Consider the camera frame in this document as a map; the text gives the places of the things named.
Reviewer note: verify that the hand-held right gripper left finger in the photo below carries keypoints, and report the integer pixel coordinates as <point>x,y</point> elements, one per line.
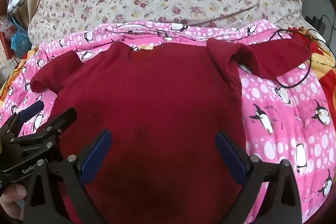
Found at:
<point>94,158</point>

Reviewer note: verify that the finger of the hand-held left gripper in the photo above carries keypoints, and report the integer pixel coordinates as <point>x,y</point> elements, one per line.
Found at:
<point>56,125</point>
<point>30,111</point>

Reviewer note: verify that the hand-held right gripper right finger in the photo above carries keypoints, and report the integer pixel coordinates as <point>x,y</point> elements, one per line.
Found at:
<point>232,158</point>

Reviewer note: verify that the red sweater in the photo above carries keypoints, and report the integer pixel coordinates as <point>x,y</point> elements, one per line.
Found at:
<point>157,87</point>

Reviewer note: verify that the person's left hand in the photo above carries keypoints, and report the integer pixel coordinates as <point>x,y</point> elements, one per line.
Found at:
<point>13,192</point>

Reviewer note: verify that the pink penguin blanket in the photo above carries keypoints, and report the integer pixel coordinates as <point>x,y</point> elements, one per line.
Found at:
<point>275,119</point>

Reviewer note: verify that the blue plastic bag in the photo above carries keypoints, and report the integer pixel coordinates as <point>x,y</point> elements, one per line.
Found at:
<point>21,40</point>

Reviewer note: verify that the red yellow printed blanket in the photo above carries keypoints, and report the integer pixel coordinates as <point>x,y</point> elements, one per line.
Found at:
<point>325,71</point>

